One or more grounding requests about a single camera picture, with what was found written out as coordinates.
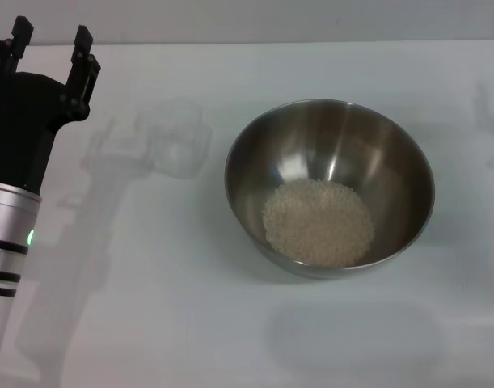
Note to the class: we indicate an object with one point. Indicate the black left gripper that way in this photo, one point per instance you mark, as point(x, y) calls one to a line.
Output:
point(20, 121)

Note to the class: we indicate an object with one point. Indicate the clear plastic measuring cup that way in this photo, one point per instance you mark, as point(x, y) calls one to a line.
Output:
point(178, 141)

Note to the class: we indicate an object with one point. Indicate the stainless steel mixing bowl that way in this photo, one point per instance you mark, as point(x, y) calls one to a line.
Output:
point(343, 141)

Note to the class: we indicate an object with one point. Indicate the white rice grains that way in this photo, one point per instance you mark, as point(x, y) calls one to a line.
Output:
point(319, 222)

